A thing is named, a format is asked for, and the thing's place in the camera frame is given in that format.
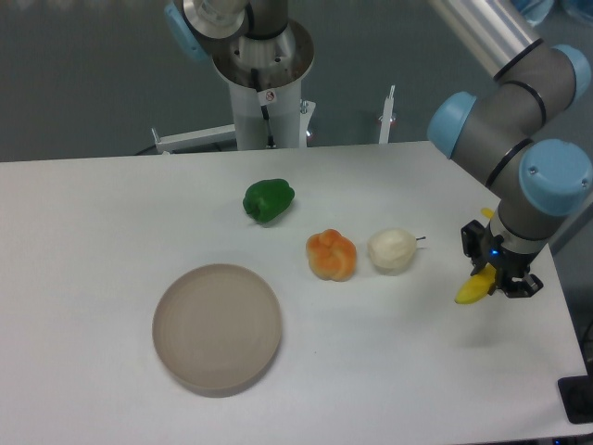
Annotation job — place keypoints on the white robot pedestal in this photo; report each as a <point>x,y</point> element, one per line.
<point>264,79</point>

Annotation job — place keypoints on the black device at edge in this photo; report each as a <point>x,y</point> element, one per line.
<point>576,396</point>

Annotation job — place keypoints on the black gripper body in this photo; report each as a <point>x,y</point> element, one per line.
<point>508,263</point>

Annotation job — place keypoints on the white metal bracket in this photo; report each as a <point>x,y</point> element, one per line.
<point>195,139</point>
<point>388,117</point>

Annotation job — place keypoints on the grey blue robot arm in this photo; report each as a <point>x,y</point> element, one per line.
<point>539,184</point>

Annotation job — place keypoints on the orange knotted bread roll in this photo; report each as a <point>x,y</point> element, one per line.
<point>331,256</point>

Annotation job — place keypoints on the white metal bracket left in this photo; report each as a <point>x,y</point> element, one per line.
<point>195,139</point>

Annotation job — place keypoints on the green bell pepper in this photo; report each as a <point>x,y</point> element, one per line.
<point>267,199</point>

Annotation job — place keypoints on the beige round plate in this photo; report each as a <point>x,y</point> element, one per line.
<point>217,329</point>

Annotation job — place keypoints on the yellow banana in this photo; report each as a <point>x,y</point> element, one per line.
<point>477,286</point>

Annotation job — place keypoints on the white pear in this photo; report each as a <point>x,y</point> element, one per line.
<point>392,250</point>

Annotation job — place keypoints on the white metal bracket right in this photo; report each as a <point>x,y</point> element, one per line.
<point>388,117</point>

